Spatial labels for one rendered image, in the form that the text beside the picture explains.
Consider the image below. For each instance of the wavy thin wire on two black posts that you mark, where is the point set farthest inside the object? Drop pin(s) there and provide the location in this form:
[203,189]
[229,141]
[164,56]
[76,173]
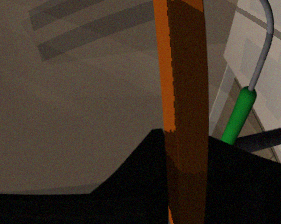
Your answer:
[245,101]

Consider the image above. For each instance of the orange handle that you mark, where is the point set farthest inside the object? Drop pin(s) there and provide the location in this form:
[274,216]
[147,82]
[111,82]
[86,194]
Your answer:
[183,70]

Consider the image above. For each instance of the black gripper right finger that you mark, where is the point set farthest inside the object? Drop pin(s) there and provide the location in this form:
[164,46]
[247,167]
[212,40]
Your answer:
[242,188]

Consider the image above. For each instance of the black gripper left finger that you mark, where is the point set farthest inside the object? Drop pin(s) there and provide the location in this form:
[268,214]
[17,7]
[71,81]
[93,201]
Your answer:
[137,193]

